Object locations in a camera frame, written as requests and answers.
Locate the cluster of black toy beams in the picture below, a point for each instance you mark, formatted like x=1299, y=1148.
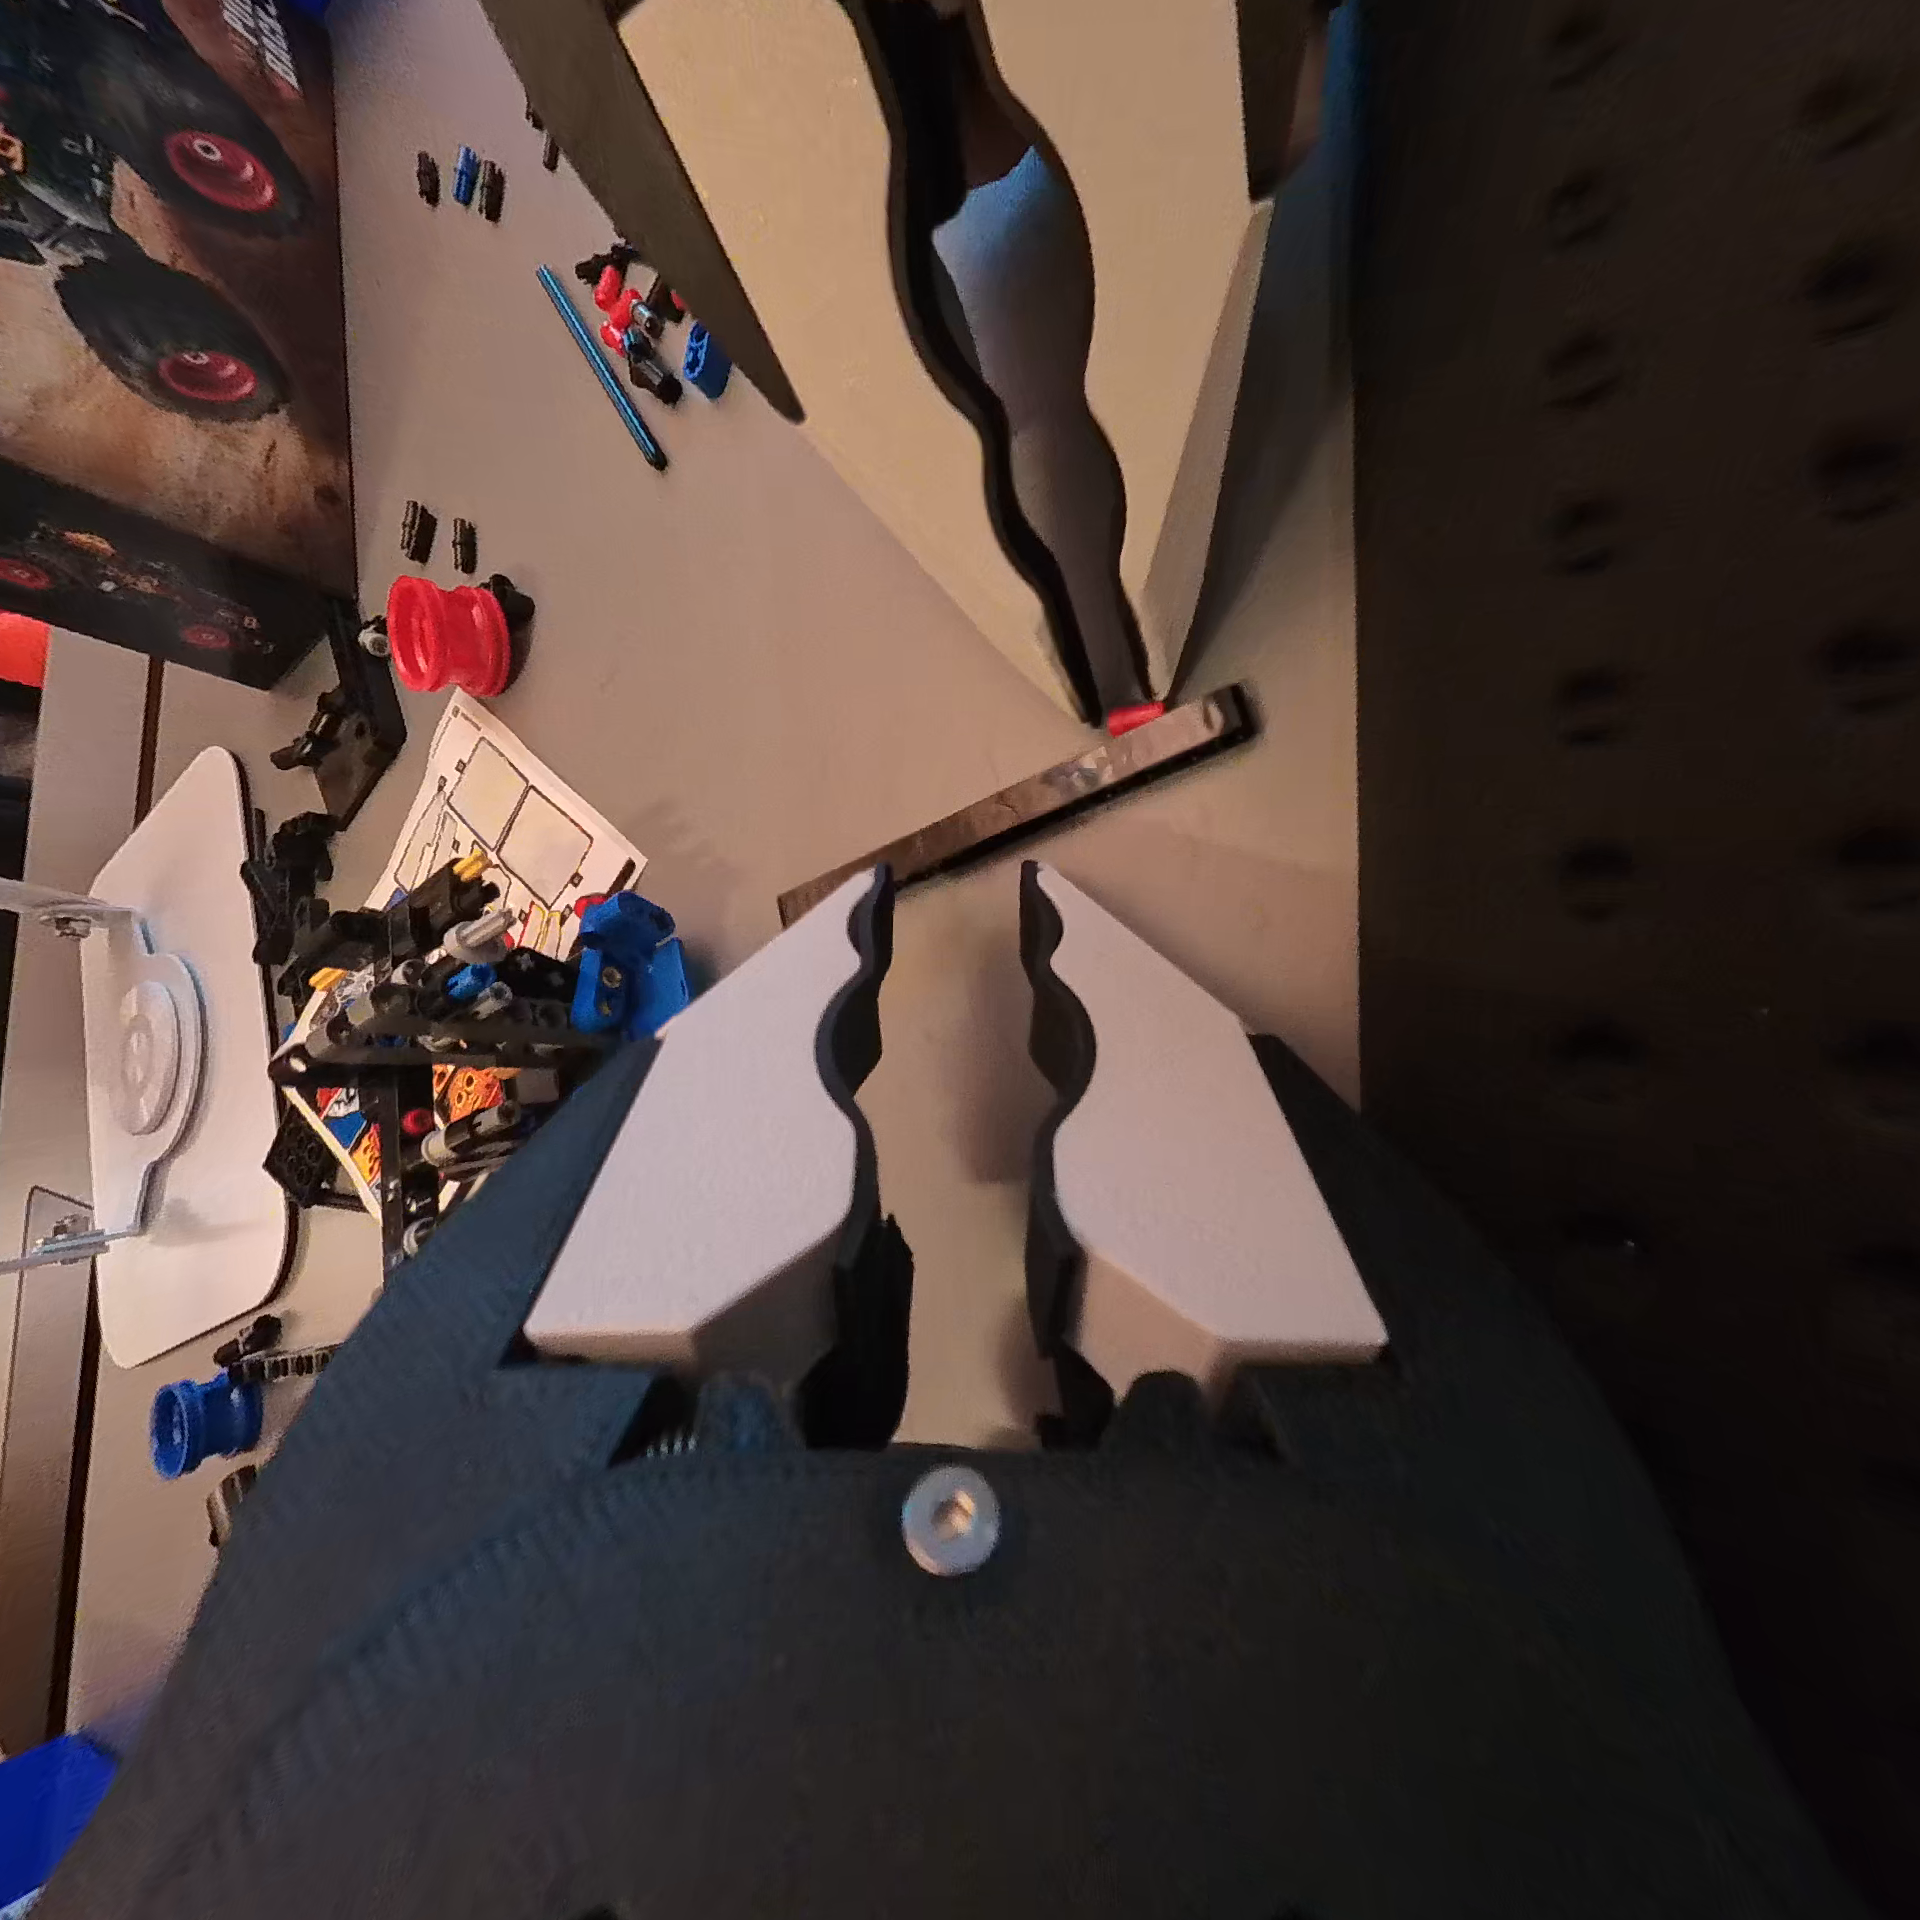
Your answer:
x=284, y=869

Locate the black angled connector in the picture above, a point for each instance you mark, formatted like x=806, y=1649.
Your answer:
x=516, y=599

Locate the partly built toy truck chassis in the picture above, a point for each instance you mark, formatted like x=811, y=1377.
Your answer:
x=630, y=960

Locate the blue tube connector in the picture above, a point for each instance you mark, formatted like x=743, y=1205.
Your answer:
x=704, y=357

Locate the blue plastic object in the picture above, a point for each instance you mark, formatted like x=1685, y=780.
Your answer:
x=45, y=1800

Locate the long black holed beam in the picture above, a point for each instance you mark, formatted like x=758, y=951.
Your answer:
x=1051, y=787

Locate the thin dark axle rod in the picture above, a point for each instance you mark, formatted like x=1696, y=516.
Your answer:
x=600, y=368

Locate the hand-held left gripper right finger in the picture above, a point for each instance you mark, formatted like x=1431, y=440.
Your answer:
x=1200, y=1200

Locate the printed sticker sheet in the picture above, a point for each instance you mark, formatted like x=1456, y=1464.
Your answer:
x=510, y=796

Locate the pile of red black pins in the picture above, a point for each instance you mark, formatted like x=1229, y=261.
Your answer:
x=616, y=292

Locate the black toy link pieces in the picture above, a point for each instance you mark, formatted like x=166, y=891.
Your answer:
x=277, y=1359

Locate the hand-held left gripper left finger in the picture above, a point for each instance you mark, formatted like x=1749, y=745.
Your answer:
x=720, y=1200

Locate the orange plastic object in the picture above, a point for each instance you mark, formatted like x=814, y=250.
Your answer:
x=19, y=652

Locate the toy truck set box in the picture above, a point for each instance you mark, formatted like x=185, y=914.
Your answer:
x=150, y=375

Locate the grey desk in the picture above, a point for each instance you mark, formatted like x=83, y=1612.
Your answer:
x=751, y=629

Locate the red wheel hub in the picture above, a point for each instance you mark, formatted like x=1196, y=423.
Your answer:
x=446, y=634

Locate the white instruction stand base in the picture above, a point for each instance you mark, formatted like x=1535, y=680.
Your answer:
x=212, y=1109

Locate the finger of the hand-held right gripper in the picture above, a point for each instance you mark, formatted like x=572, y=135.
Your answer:
x=797, y=195
x=1155, y=90

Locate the small red pin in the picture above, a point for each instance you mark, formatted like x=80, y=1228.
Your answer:
x=1136, y=716

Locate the black toy panel piece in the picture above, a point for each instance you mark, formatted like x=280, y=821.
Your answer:
x=352, y=733

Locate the blue wheel hub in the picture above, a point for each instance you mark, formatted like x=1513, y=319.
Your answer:
x=203, y=1424

